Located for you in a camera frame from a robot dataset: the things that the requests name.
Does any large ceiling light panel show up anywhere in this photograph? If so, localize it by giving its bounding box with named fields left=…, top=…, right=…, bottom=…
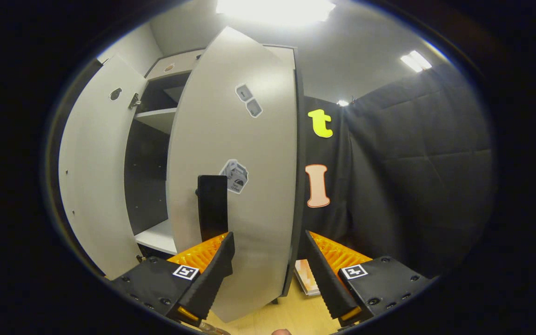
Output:
left=217, top=0, right=336, bottom=26

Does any black right door handle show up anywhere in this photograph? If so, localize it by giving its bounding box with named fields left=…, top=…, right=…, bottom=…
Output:
left=195, top=175, right=229, bottom=242

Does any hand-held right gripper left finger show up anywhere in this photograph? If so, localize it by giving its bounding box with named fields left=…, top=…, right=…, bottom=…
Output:
left=109, top=231, right=236, bottom=328

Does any grey cabinet door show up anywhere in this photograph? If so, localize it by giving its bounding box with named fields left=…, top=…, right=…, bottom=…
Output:
left=58, top=55, right=148, bottom=281
left=166, top=27, right=305, bottom=323

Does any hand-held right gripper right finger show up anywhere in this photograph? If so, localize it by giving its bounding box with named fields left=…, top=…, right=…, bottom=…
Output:
left=304, top=230, right=436, bottom=327

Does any black backdrop cloth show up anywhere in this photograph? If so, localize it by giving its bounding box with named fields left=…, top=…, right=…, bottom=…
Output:
left=298, top=63, right=494, bottom=280

